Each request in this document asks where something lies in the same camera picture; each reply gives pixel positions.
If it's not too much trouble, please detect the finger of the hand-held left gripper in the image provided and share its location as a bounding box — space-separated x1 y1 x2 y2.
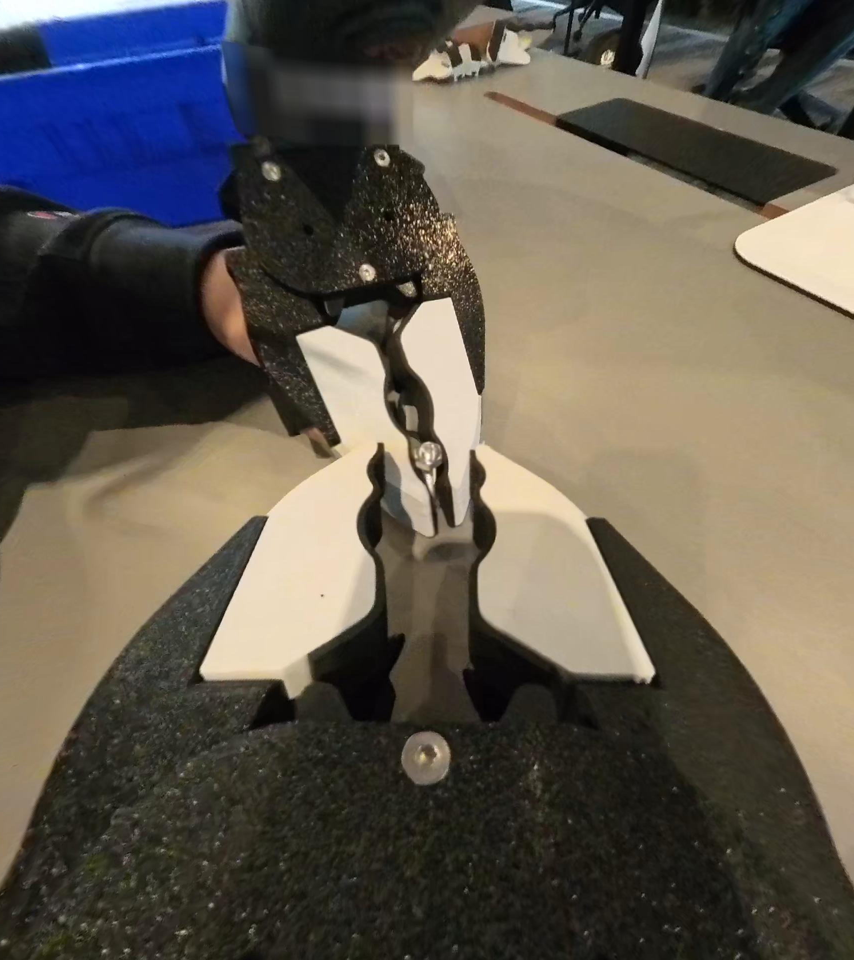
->
397 298 486 528
294 321 440 538

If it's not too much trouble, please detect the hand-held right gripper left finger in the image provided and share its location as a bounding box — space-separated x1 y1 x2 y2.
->
199 441 399 704

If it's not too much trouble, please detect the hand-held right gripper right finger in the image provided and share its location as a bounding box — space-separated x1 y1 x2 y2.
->
463 448 658 687

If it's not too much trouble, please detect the silver metal bolt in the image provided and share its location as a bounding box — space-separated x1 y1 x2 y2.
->
412 439 444 535

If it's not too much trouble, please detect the person's left forearm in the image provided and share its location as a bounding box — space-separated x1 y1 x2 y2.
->
0 183 248 395

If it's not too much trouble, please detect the person's left hand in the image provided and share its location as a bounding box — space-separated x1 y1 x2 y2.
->
200 246 264 369

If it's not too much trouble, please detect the white and black plastic part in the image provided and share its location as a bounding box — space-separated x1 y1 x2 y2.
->
410 21 534 84

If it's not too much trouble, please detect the blue plastic bin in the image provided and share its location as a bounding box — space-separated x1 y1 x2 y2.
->
0 0 249 228

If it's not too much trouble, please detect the black rectangular mat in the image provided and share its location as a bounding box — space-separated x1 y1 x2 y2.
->
556 96 839 209

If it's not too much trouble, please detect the white stand base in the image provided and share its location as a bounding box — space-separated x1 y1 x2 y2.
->
733 112 854 342

